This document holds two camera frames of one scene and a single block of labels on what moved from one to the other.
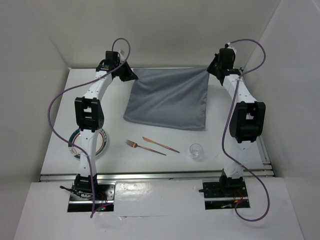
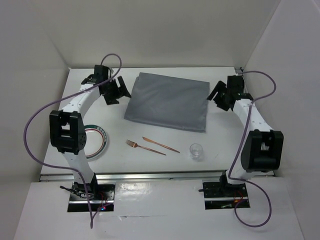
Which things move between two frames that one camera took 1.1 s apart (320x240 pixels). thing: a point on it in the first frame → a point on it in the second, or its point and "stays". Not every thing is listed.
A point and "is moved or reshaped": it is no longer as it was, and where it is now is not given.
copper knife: x=153 y=141 stays
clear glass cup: x=196 y=151 stays
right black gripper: x=210 y=69 → x=220 y=87
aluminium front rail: x=206 y=175 stays
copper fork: x=134 y=145 stays
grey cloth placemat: x=173 y=97 is moved or reshaped
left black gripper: x=129 y=75 → x=119 y=91
